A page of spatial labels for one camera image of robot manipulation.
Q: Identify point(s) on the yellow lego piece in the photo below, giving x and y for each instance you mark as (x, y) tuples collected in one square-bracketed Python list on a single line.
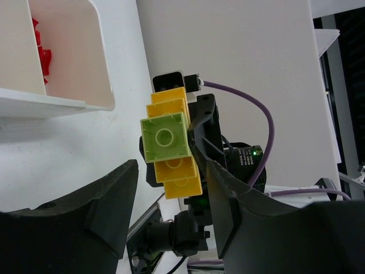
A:
[(180, 177)]

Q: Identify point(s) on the white three-compartment container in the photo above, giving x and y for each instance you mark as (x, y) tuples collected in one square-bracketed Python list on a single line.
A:
[(78, 81)]

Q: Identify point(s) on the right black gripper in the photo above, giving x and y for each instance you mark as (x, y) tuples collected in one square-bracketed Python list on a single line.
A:
[(245, 165)]

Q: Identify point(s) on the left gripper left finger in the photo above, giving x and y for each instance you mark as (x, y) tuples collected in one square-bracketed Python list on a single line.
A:
[(82, 232)]

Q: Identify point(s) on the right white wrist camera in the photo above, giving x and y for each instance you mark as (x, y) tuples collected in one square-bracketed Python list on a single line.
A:
[(176, 79)]

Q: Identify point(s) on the red round lego piece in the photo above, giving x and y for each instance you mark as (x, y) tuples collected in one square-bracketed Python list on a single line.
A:
[(45, 55)]

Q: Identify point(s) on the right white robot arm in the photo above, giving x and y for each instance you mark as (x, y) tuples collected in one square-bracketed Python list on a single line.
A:
[(176, 234)]

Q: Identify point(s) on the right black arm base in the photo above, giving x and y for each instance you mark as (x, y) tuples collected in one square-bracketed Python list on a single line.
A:
[(145, 257)]

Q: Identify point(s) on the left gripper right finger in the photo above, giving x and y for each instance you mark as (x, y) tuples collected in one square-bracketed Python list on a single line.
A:
[(257, 234)]

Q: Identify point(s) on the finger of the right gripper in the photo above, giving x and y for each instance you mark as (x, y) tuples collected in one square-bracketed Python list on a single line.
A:
[(150, 173)]

